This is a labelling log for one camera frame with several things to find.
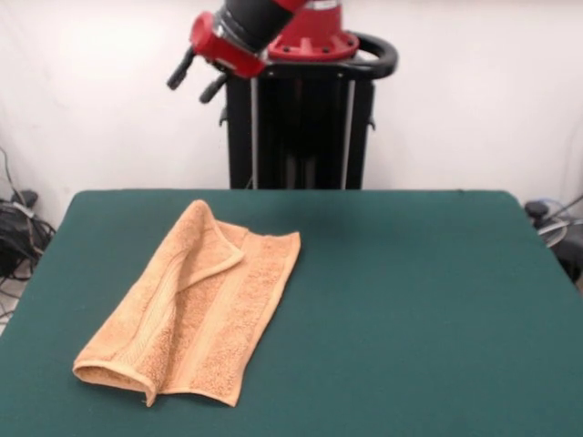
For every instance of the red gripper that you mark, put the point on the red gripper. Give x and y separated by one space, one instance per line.
228 50

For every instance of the tan terry towel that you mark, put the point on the tan terry towel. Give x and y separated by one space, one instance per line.
205 309

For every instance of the dark green table cloth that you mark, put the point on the dark green table cloth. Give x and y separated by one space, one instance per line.
410 318

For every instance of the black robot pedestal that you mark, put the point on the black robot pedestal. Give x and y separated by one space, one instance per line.
309 136

